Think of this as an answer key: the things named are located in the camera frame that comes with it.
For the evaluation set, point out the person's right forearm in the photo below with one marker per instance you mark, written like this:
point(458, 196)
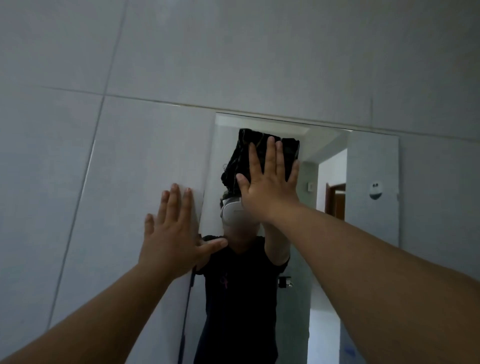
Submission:
point(375, 281)

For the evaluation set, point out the person's right hand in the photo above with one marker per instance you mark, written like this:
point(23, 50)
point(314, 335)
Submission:
point(270, 195)

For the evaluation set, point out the rectangular wall mirror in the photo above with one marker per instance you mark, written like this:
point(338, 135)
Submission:
point(367, 161)

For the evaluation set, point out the black striped cloth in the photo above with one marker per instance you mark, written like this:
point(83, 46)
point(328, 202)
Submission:
point(240, 157)

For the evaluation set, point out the person's left hand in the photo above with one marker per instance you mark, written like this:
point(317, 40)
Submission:
point(172, 247)

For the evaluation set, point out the person's left forearm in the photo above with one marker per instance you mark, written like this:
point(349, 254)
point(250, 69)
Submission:
point(93, 322)

